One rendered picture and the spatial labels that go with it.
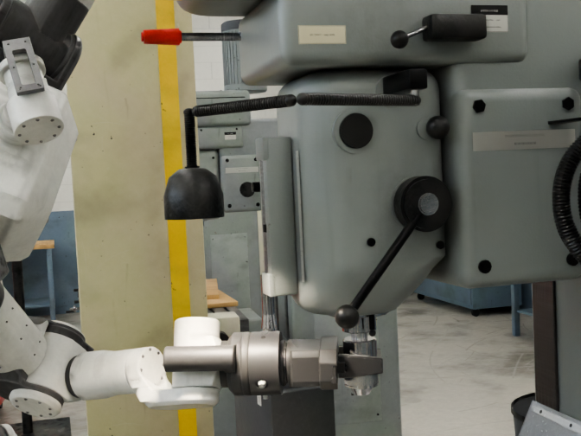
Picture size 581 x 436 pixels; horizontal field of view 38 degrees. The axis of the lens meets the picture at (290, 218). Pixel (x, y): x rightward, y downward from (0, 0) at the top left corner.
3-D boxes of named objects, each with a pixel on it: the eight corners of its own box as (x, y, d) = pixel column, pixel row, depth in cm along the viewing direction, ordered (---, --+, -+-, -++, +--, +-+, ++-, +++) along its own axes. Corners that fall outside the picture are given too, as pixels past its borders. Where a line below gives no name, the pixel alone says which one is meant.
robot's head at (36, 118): (4, 155, 113) (21, 115, 107) (-12, 94, 117) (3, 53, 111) (51, 153, 117) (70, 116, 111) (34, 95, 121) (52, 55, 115)
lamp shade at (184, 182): (151, 220, 100) (149, 168, 100) (194, 215, 106) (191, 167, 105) (195, 220, 96) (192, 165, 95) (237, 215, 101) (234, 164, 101)
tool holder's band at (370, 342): (373, 341, 118) (373, 334, 118) (379, 348, 114) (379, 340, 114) (341, 343, 118) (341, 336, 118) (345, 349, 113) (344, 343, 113)
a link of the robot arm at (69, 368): (144, 411, 122) (47, 418, 131) (162, 349, 128) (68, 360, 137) (100, 376, 115) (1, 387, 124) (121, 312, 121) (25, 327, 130)
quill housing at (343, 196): (319, 327, 103) (307, 66, 101) (276, 304, 123) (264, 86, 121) (458, 312, 108) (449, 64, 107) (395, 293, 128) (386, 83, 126)
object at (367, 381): (375, 379, 119) (373, 341, 118) (380, 387, 114) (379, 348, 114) (342, 381, 118) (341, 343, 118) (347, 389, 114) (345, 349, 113)
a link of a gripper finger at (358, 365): (383, 376, 113) (337, 377, 114) (382, 353, 113) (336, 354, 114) (383, 379, 112) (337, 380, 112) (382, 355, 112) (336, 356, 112)
